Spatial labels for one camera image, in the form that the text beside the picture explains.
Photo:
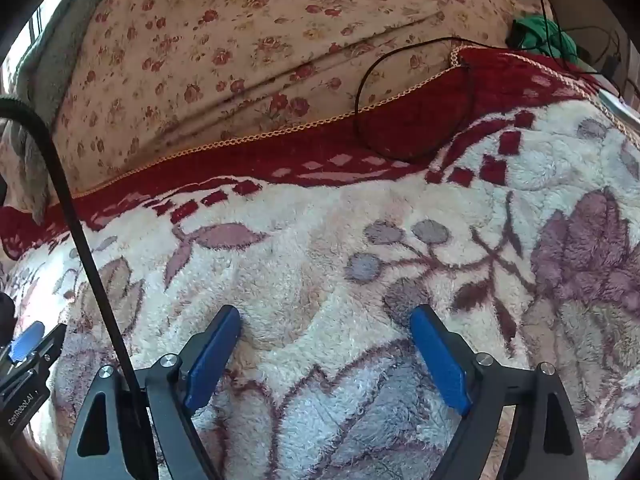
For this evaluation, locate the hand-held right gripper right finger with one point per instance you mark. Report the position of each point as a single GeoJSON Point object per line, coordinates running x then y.
{"type": "Point", "coordinates": [440, 365]}

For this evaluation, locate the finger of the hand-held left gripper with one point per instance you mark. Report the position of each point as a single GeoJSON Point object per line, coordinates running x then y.
{"type": "Point", "coordinates": [25, 342]}
{"type": "Point", "coordinates": [50, 347]}

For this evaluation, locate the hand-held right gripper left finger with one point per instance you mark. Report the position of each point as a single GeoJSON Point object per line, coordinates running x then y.
{"type": "Point", "coordinates": [215, 360]}

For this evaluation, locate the red and white floral blanket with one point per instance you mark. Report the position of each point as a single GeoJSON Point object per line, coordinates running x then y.
{"type": "Point", "coordinates": [320, 240]}

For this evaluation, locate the grey fleece cloth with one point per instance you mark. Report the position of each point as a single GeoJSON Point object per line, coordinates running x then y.
{"type": "Point", "coordinates": [50, 70]}

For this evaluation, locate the cream rose print bedsheet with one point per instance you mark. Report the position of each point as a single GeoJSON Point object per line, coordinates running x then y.
{"type": "Point", "coordinates": [225, 35]}

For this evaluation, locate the green cloth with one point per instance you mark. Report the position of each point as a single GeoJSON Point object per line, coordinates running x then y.
{"type": "Point", "coordinates": [537, 35]}

